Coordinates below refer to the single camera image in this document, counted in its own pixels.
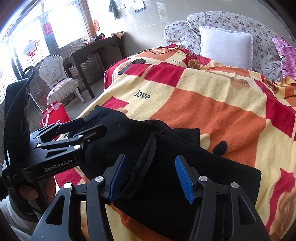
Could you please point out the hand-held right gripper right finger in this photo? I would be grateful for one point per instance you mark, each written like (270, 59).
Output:
(185, 180)

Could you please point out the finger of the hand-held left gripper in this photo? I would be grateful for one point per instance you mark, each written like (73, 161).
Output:
(92, 132)
(69, 124)

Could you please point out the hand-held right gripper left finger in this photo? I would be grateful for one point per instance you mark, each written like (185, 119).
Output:
(116, 178)

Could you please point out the black pants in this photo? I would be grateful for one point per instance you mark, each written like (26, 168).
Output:
(166, 143)

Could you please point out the person's left forearm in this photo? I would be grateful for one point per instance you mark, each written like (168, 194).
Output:
(16, 215)

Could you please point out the person's left hand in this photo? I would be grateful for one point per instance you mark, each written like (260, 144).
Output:
(27, 192)

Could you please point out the red shopping bag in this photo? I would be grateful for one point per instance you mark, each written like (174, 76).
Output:
(55, 118)

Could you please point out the white ornate chair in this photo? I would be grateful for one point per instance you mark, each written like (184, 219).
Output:
(60, 81)

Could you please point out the black smartphone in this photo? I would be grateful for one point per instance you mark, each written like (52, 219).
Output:
(131, 66)

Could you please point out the checkered printed blanket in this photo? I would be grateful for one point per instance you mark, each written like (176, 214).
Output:
(196, 104)

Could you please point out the dark wooden desk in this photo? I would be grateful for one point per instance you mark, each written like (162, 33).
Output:
(92, 49)

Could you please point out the dark hanging cloth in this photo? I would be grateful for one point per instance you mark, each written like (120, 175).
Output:
(113, 9)

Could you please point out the floral pillow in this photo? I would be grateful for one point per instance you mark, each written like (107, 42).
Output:
(180, 36)
(261, 46)

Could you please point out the white pillow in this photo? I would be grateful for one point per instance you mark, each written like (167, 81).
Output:
(225, 47)

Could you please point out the pink penguin quilt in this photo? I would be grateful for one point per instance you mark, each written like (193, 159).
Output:
(285, 58)

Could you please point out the red wall decoration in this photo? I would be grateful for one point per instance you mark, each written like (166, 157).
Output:
(47, 28)
(97, 25)

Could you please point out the wall calendar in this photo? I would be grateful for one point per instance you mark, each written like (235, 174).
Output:
(139, 5)

